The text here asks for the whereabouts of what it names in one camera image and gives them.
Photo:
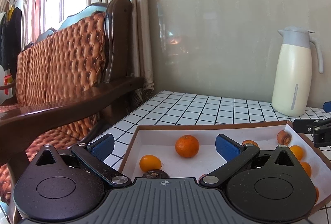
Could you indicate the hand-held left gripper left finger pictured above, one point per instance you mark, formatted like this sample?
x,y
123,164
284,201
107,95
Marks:
x,y
103,148

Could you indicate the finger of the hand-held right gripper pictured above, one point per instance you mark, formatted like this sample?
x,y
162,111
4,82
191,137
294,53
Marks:
x,y
328,107
305,125

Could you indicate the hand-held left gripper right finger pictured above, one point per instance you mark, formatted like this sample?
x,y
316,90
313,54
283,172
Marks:
x,y
227,147

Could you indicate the shallow brown cardboard box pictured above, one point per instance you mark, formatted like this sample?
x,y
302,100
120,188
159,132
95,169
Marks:
x,y
204,136

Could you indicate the large orange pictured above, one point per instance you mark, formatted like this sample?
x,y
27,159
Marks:
x,y
187,146

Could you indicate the small yellowish orange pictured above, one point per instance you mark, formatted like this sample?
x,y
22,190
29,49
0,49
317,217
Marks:
x,y
150,163

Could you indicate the dark mangosteen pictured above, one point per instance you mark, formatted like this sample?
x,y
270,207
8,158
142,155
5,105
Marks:
x,y
155,175

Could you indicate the white black checked tablecloth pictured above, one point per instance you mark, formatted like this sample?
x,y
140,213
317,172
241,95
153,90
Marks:
x,y
206,107

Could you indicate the cream thermos jug grey lid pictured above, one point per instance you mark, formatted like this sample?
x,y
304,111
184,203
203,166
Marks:
x,y
289,79

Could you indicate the wooden sofa orange tufted cushions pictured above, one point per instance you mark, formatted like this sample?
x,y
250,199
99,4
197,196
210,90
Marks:
x,y
64,58

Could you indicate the red yellow object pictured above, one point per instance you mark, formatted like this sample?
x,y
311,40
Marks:
x,y
7,80

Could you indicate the dark hanging clothes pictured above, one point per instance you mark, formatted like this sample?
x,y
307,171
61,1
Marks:
x,y
11,32

